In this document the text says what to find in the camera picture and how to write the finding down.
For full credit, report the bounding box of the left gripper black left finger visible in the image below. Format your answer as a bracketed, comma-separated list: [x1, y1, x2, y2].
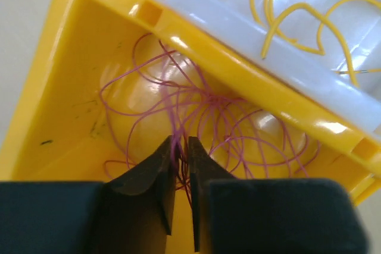
[1, 138, 175, 253]

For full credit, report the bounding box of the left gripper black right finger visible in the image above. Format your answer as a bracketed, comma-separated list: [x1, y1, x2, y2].
[188, 137, 366, 253]

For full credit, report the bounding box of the pink wire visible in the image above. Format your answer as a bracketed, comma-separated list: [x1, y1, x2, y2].
[99, 33, 322, 210]

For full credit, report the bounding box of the yellow wire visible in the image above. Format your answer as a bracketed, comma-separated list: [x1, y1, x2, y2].
[205, 0, 381, 90]

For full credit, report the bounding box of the near yellow plastic bin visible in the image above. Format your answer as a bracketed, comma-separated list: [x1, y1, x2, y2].
[1, 0, 380, 253]

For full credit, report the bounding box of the white plastic bin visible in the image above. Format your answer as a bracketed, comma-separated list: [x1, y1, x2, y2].
[102, 0, 381, 142]

